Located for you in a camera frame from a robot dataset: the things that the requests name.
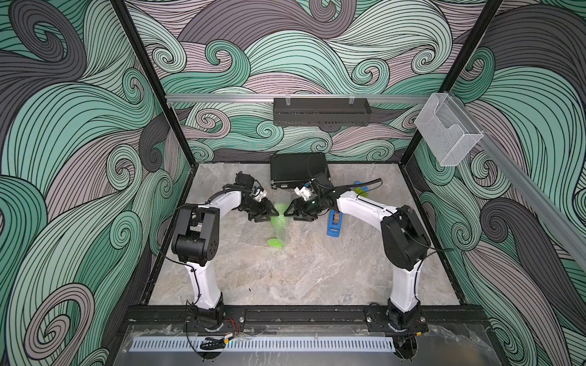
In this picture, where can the green toy brick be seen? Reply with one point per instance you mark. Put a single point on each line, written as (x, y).
(361, 193)

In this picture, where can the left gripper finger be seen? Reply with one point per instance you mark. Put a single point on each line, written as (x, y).
(270, 210)
(260, 218)

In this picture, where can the black wall shelf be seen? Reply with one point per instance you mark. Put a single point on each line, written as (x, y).
(321, 113)

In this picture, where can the blue tape dispenser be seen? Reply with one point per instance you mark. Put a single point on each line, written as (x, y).
(334, 223)

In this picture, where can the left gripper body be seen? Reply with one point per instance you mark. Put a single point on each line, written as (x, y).
(255, 209)

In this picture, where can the aluminium wall rail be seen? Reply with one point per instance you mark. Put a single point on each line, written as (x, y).
(267, 98)

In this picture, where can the clear bubble wrap sheet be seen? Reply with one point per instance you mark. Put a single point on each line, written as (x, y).
(289, 239)

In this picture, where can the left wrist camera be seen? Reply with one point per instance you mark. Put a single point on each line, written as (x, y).
(258, 193)

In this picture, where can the black case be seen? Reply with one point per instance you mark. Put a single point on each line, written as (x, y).
(293, 170)

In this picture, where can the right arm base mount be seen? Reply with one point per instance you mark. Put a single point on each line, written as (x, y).
(390, 319)

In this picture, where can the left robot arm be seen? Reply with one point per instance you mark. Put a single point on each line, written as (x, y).
(196, 238)

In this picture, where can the green plastic wine glass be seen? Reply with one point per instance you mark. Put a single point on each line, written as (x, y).
(280, 227)

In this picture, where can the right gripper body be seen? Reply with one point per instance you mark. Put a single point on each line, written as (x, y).
(310, 208)

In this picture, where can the clear plastic wall bin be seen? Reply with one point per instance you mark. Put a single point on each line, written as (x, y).
(448, 129)

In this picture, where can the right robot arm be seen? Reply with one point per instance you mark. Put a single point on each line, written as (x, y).
(404, 238)

